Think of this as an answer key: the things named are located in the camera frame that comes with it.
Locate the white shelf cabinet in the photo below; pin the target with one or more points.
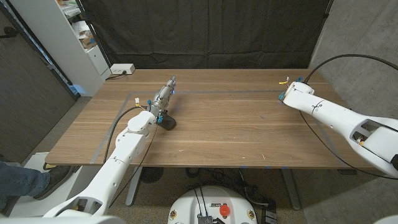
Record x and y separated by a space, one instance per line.
59 46

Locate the cardboard box with blue tape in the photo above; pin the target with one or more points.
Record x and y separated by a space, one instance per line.
88 41

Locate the white papers on shelf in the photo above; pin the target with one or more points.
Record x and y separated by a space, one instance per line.
80 28

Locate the black power adapter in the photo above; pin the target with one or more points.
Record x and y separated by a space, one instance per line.
270 216

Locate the person's leg in jeans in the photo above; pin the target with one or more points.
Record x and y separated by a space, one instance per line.
18 183

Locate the white power strip box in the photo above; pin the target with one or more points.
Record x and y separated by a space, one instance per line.
122 68

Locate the black backdrop curtain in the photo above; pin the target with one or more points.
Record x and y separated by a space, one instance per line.
211 34

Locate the red emergency stop button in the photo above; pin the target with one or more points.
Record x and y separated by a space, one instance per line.
224 210

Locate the white floor platform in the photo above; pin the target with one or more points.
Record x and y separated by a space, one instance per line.
62 199

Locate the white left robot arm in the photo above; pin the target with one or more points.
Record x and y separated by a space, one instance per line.
121 158

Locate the grey table leg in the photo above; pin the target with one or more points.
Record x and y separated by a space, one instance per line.
290 189
133 186

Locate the black round floor object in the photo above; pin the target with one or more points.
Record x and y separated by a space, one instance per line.
151 174

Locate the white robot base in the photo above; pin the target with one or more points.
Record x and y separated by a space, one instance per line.
189 205

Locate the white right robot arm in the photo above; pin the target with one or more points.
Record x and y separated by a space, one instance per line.
342 118

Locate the blue toy phone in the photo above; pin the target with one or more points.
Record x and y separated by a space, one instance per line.
281 96

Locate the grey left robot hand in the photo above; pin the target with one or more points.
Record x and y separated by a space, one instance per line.
163 96

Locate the person's dark shoe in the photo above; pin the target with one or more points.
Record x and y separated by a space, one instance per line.
54 180

